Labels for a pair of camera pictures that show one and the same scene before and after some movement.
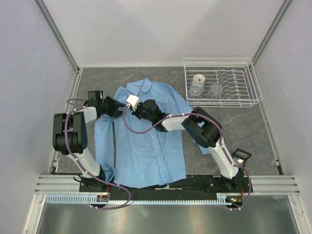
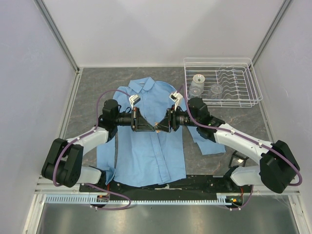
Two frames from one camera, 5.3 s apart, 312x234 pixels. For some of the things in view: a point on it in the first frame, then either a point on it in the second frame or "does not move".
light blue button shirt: x=131 y=149 does not move
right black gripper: x=135 y=113 -> x=169 y=121
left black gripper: x=114 y=105 -> x=140 y=125
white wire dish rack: x=221 y=82 does not move
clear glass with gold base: x=198 y=81 does not move
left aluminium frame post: x=57 y=34 does not move
